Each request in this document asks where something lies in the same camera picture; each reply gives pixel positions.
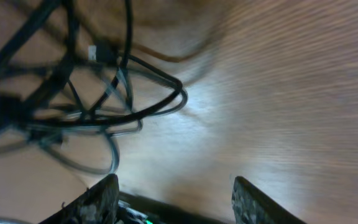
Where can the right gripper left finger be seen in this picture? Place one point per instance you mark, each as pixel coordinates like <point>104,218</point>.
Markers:
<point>97,205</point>

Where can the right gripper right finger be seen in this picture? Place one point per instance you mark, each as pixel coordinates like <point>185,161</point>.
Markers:
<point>252,206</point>

